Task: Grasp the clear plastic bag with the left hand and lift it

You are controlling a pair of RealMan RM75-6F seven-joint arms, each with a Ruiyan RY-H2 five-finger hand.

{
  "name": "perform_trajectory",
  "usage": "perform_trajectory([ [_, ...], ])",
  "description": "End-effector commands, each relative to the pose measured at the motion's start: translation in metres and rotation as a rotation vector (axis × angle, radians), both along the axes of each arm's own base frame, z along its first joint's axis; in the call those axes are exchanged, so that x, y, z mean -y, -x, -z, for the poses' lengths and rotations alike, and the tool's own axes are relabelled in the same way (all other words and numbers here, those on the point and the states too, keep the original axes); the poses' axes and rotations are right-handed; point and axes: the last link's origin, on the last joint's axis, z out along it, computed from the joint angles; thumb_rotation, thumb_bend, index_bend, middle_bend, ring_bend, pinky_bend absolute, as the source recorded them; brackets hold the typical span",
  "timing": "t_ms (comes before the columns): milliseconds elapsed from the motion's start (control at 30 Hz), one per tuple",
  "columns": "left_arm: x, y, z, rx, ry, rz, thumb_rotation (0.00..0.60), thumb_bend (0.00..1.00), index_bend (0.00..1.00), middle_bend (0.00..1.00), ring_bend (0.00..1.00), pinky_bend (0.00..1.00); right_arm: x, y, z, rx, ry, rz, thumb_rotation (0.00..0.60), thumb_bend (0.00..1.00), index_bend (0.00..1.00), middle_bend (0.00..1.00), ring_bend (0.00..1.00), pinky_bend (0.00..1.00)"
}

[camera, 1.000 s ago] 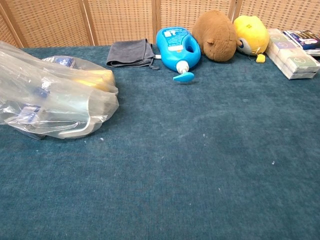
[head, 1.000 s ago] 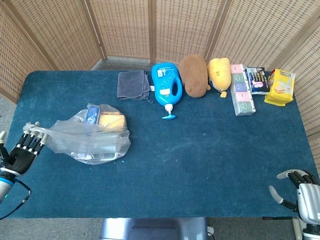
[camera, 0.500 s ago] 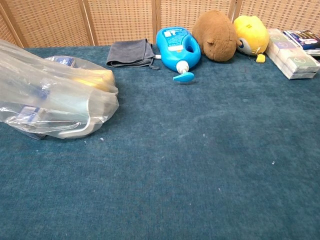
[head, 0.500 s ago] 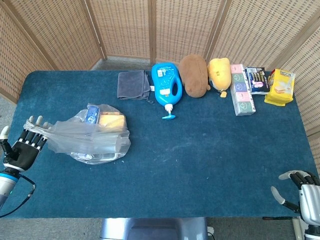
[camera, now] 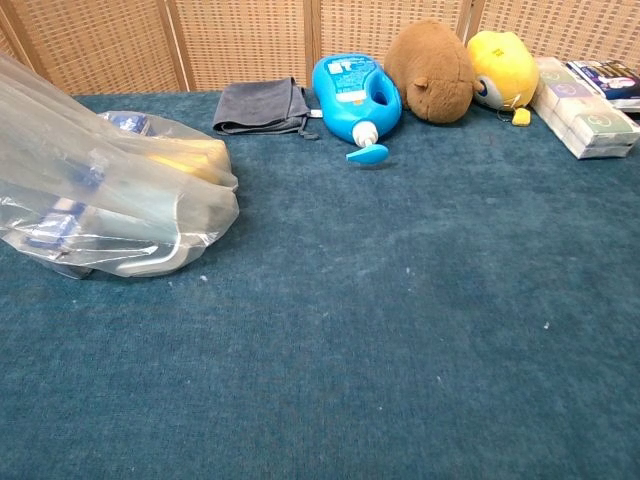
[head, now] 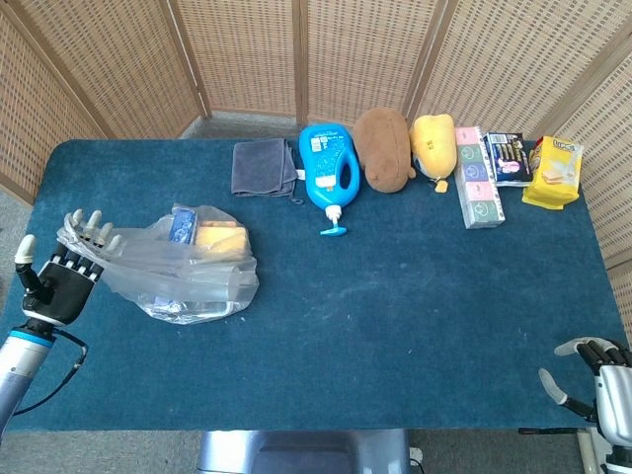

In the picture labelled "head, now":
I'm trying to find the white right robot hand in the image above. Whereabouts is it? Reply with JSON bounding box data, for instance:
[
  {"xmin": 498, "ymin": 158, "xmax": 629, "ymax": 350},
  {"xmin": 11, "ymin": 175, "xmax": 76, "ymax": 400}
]
[{"xmin": 537, "ymin": 337, "xmax": 632, "ymax": 448}]

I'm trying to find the clear plastic bag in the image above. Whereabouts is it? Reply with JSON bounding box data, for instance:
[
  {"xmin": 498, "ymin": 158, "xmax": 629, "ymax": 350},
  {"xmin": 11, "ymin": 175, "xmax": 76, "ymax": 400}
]
[{"xmin": 55, "ymin": 201, "xmax": 261, "ymax": 327}]

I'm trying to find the yellow pack inside bag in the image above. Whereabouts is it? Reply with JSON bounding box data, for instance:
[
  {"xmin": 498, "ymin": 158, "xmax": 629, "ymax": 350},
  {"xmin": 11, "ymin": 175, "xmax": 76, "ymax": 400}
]
[{"xmin": 196, "ymin": 220, "xmax": 251, "ymax": 259}]

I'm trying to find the blue carpet table mat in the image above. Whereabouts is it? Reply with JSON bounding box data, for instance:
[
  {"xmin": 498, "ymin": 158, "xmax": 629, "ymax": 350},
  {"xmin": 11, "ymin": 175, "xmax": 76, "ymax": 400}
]
[{"xmin": 0, "ymin": 138, "xmax": 631, "ymax": 434}]

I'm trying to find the blue pump bottle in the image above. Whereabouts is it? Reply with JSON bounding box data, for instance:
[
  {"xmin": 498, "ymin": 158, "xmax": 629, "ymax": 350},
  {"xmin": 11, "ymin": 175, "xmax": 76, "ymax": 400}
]
[{"xmin": 297, "ymin": 122, "xmax": 364, "ymax": 238}]

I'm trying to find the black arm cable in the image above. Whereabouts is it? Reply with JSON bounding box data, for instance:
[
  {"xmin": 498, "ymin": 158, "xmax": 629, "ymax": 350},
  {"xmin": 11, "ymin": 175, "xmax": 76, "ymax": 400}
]
[{"xmin": 12, "ymin": 328, "xmax": 91, "ymax": 417}]

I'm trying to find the blue box inside bag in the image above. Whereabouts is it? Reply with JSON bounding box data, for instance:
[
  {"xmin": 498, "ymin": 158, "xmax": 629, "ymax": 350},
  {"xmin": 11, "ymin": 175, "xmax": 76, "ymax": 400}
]
[{"xmin": 167, "ymin": 206, "xmax": 199, "ymax": 246}]

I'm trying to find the yellow snack bag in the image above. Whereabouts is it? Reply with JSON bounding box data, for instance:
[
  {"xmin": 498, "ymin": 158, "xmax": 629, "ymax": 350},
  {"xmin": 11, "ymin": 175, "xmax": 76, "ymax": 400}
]
[{"xmin": 521, "ymin": 135, "xmax": 586, "ymax": 211}]

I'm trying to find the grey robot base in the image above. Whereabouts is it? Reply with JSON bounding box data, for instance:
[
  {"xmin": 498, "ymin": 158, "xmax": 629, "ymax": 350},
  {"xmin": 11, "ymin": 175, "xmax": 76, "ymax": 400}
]
[{"xmin": 197, "ymin": 429, "xmax": 414, "ymax": 474}]

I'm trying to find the dark snack packet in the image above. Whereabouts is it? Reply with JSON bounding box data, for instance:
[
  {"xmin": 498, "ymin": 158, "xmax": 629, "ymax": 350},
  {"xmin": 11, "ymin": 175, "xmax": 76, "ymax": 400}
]
[{"xmin": 483, "ymin": 130, "xmax": 535, "ymax": 189}]

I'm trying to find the grey folded cloth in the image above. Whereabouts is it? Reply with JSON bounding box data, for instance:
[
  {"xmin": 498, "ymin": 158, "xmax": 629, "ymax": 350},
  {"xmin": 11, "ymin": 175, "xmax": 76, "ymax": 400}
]
[{"xmin": 230, "ymin": 137, "xmax": 305, "ymax": 205}]

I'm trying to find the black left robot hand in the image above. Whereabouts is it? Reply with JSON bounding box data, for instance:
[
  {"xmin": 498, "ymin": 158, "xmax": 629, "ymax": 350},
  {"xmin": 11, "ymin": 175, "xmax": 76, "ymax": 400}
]
[{"xmin": 13, "ymin": 208, "xmax": 124, "ymax": 328}]

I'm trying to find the brown capybara plush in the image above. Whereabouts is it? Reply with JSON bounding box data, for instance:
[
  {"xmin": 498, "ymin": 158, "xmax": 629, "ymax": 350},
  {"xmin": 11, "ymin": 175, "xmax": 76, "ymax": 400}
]
[{"xmin": 352, "ymin": 108, "xmax": 418, "ymax": 195}]

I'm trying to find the pastel tissue pack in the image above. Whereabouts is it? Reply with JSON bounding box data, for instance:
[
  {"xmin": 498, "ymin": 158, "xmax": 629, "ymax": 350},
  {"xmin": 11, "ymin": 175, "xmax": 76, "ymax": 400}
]
[{"xmin": 454, "ymin": 125, "xmax": 508, "ymax": 230}]

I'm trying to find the yellow plush toy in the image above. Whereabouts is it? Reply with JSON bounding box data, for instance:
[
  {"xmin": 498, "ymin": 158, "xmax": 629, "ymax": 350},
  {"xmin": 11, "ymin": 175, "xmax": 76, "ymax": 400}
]
[{"xmin": 409, "ymin": 114, "xmax": 458, "ymax": 180}]

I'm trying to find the wicker folding screen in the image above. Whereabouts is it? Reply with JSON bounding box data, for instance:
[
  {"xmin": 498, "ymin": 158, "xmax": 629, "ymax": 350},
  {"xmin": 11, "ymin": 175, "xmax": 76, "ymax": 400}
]
[{"xmin": 0, "ymin": 0, "xmax": 632, "ymax": 347}]

